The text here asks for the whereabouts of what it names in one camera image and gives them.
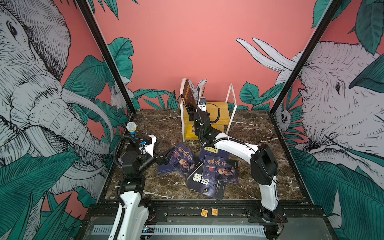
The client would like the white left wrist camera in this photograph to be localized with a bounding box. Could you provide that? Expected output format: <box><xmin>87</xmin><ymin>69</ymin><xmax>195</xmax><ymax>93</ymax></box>
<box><xmin>140</xmin><ymin>135</ymin><xmax>157</xmax><ymax>157</ymax></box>

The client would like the white slotted cable duct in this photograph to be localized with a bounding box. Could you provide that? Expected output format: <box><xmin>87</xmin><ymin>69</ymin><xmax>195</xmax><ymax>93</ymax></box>
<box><xmin>91</xmin><ymin>224</ymin><xmax>266</xmax><ymax>238</ymax></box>

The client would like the dark wolf cover book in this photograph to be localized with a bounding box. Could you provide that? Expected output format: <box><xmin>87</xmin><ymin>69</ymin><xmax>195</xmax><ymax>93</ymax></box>
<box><xmin>187</xmin><ymin>165</ymin><xmax>227</xmax><ymax>201</ymax></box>

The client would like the black frame post right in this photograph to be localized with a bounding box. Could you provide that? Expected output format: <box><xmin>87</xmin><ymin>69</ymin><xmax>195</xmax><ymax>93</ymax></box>
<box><xmin>269</xmin><ymin>0</ymin><xmax>344</xmax><ymax>115</ymax></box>

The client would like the orange tag G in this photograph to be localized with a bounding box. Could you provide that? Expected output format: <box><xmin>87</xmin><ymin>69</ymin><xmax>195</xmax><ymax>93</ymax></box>
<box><xmin>201</xmin><ymin>209</ymin><xmax>208</xmax><ymax>217</ymax></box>

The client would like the yellow cover book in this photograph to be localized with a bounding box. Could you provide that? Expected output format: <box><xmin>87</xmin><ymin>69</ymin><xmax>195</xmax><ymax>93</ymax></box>
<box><xmin>185</xmin><ymin>124</ymin><xmax>198</xmax><ymax>141</ymax></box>

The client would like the orange tag A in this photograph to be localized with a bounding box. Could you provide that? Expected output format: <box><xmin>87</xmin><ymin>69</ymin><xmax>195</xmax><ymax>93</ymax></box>
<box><xmin>212</xmin><ymin>208</ymin><xmax>218</xmax><ymax>216</ymax></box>

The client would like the blue teal microphone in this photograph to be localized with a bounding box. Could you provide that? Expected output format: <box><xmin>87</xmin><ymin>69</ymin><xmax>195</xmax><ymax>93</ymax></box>
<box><xmin>126</xmin><ymin>122</ymin><xmax>137</xmax><ymax>139</ymax></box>

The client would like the black frame post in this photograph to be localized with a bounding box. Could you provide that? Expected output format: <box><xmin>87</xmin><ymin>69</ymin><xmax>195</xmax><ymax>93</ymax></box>
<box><xmin>269</xmin><ymin>0</ymin><xmax>344</xmax><ymax>115</ymax></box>
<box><xmin>76</xmin><ymin>0</ymin><xmax>136</xmax><ymax>117</ymax></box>

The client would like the blue book yellow label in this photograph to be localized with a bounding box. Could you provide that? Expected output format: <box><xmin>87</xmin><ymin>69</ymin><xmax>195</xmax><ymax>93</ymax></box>
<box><xmin>199</xmin><ymin>147</ymin><xmax>230</xmax><ymax>161</ymax></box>
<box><xmin>157</xmin><ymin>163</ymin><xmax>177</xmax><ymax>175</ymax></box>

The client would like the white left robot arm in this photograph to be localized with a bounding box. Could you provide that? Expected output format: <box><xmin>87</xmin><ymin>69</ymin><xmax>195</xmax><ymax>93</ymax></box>
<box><xmin>109</xmin><ymin>147</ymin><xmax>175</xmax><ymax>240</ymax></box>

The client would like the black frame post left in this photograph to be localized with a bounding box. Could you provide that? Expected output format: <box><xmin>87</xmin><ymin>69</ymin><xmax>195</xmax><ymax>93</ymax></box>
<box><xmin>76</xmin><ymin>0</ymin><xmax>136</xmax><ymax>117</ymax></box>

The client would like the white metal wooden shelf rack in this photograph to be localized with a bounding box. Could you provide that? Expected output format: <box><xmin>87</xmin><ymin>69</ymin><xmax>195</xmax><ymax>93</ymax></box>
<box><xmin>180</xmin><ymin>78</ymin><xmax>240</xmax><ymax>141</ymax></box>

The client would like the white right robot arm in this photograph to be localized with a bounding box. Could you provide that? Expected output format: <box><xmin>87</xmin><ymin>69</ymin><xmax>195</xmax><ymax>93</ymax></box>
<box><xmin>168</xmin><ymin>108</ymin><xmax>279</xmax><ymax>213</ymax></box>

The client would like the dark brown book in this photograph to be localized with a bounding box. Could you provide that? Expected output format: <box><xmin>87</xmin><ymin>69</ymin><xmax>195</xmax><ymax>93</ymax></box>
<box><xmin>180</xmin><ymin>78</ymin><xmax>197</xmax><ymax>122</ymax></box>

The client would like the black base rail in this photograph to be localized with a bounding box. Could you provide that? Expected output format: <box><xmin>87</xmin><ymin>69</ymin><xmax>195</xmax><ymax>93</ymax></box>
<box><xmin>86</xmin><ymin>197</ymin><xmax>325</xmax><ymax>224</ymax></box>

